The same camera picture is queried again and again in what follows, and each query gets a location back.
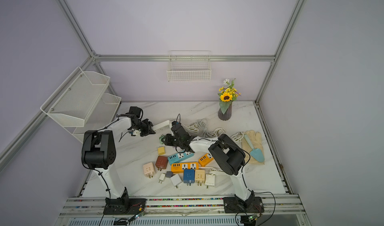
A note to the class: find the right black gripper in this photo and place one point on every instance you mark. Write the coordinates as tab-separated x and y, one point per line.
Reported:
168	140

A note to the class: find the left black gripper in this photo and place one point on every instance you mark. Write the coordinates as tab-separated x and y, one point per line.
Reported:
149	130

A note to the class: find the white power strip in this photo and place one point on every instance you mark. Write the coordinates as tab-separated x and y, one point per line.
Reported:
161	126

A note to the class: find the green small adapter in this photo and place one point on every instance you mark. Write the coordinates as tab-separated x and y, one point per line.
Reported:
162	139

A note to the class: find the teal power strip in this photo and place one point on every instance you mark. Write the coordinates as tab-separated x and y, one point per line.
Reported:
178	157

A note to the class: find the yellow cube adapter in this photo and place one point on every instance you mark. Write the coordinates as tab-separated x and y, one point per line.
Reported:
161	151

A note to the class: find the brown cube adapter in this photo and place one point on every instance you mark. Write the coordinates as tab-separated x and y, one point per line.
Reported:
161	162

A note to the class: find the orange power strip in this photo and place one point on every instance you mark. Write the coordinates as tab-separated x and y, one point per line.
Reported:
205	160
178	168

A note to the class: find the blue cube adapter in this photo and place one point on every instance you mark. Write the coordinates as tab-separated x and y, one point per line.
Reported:
189	177

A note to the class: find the pink white cube adapter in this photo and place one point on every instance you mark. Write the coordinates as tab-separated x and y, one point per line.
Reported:
149	170

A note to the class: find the beige cube adapter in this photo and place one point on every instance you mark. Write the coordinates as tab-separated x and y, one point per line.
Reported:
200	177

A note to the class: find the small white adapter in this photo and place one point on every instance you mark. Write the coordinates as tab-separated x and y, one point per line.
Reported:
176	180

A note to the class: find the small white plug charger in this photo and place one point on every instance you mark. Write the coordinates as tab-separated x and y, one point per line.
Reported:
162	178

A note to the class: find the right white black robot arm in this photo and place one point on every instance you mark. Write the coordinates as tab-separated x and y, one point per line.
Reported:
229	157

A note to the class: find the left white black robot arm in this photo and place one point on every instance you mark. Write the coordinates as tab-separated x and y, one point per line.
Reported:
99	149

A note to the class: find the lower white mesh shelf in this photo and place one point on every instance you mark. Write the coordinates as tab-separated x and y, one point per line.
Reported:
103	114

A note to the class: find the white mesh shelf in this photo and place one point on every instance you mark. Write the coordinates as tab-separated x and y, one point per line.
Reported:
72	104
103	114

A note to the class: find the dark purple ribbed vase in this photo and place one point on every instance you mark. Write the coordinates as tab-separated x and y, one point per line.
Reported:
225	113

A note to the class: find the sunflower bouquet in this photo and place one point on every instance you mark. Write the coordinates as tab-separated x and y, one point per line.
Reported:
227	95

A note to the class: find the beige work glove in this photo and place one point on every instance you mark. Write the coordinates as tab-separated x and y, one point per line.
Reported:
256	138

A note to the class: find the upper white mesh shelf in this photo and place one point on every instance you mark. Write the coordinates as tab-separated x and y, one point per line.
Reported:
72	104

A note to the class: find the teal garden trowel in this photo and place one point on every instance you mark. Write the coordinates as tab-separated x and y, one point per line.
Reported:
256	153

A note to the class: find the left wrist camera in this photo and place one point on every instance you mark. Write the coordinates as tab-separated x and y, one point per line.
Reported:
135	133

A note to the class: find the white wire wall basket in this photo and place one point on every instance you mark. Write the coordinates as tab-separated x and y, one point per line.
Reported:
189	66

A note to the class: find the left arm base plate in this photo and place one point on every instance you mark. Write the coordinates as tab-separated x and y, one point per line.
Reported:
124	207

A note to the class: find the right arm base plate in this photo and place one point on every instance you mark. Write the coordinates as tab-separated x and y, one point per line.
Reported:
236	205

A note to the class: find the aluminium front rail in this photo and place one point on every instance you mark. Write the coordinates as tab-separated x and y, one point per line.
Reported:
186	206

